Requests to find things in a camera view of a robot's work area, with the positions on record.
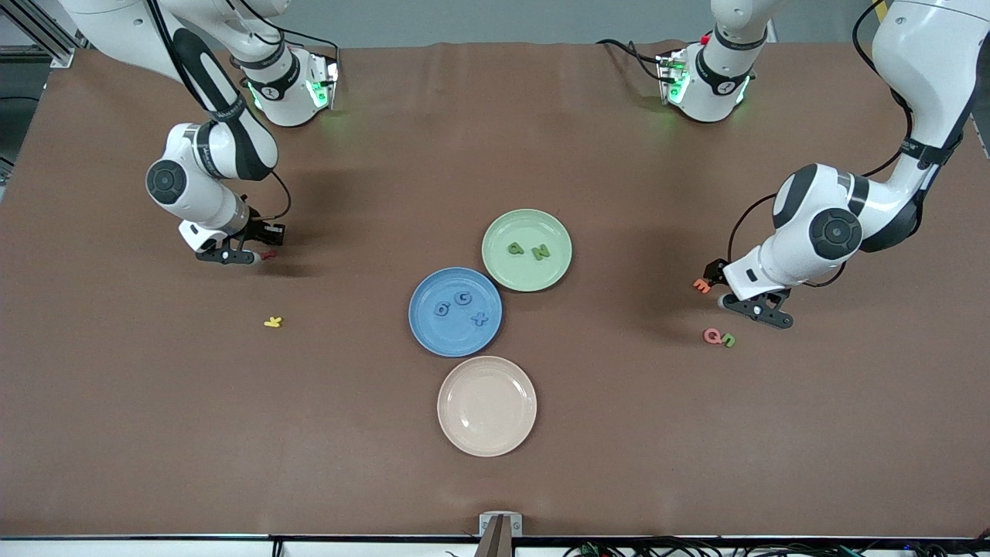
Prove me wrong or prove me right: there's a beige round plate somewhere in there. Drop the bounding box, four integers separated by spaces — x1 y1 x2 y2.
437 355 538 458

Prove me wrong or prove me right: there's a brown table cover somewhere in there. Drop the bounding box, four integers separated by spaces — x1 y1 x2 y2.
0 40 990 538

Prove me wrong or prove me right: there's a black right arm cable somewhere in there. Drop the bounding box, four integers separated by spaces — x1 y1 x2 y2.
147 0 292 222

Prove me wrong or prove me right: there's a grey vertical post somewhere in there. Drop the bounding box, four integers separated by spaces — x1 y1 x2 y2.
473 517 517 557

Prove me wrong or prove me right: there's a blue round plate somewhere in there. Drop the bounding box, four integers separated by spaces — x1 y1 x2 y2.
408 267 504 358

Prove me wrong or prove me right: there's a white table edge rail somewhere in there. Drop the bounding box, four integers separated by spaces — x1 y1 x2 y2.
0 537 990 557

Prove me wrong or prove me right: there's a grey mounting bracket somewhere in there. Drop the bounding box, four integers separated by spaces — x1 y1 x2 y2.
479 512 524 537

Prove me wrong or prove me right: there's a black base cable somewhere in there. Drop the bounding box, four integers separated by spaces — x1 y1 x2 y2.
267 27 341 64
596 37 667 83

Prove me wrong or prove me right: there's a silver aluminium frame profile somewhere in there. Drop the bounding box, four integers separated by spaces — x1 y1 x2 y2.
0 0 76 69

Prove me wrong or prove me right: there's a green round plate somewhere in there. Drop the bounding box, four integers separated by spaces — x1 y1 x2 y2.
481 208 574 293

